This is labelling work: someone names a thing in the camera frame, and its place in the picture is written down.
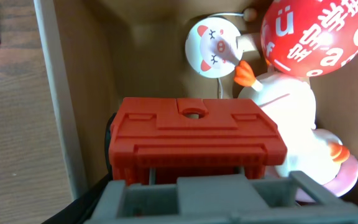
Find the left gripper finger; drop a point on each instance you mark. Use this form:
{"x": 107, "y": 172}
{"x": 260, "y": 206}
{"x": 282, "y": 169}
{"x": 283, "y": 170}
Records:
{"x": 81, "y": 209}

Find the red toy fire truck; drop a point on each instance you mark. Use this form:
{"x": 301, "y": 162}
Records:
{"x": 190, "y": 160}

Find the white cardboard box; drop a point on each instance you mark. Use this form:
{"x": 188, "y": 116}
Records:
{"x": 99, "y": 52}

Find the white pink duck toy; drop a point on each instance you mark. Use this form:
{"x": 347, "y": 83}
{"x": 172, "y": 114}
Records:
{"x": 290, "y": 102}

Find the red ball with white letters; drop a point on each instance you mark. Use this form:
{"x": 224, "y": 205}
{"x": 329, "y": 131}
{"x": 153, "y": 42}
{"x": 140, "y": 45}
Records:
{"x": 308, "y": 38}

